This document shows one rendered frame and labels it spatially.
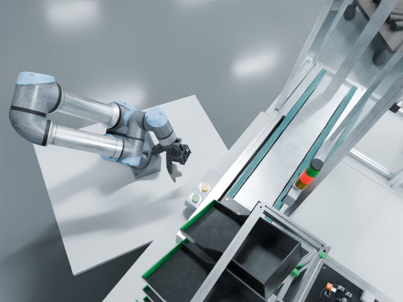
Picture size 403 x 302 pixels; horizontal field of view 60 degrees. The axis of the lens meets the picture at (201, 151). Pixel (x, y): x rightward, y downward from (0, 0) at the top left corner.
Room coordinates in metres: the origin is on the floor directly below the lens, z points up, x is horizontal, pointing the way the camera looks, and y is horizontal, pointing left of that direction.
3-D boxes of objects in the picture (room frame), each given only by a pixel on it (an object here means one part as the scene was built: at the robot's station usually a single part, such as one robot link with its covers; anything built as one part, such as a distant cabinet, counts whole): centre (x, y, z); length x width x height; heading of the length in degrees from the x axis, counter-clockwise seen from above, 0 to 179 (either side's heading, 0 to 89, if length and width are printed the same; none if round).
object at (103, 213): (0.81, 0.25, 0.84); 0.90 x 0.70 x 0.03; 128
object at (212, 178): (0.74, -0.05, 0.93); 0.21 x 0.07 x 0.06; 156
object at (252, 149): (0.89, -0.19, 0.91); 0.89 x 0.06 x 0.11; 156
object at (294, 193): (0.70, -0.40, 1.29); 0.12 x 0.05 x 0.25; 156
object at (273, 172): (0.84, -0.36, 0.91); 0.84 x 0.28 x 0.10; 156
